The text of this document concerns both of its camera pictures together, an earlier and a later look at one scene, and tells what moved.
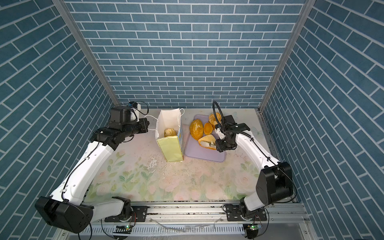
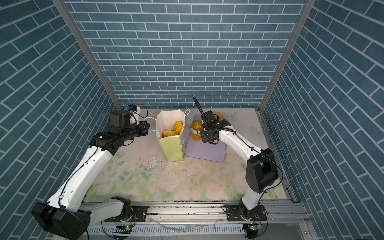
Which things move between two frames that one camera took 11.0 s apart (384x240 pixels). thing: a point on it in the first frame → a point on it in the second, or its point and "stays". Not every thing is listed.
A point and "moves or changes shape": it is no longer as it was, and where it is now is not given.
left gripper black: x=144 y=126 stays
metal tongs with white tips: x=207 y=144 → x=195 y=131
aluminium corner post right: x=296 y=29 stays
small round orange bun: x=207 y=128 moves or changes shape
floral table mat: x=134 y=172 stays
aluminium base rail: x=203 y=221 stays
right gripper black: x=219 y=146 → x=204 y=138
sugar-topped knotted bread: x=212 y=119 stays
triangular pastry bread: x=208 y=141 moves or changes shape
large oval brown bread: x=196 y=129 stays
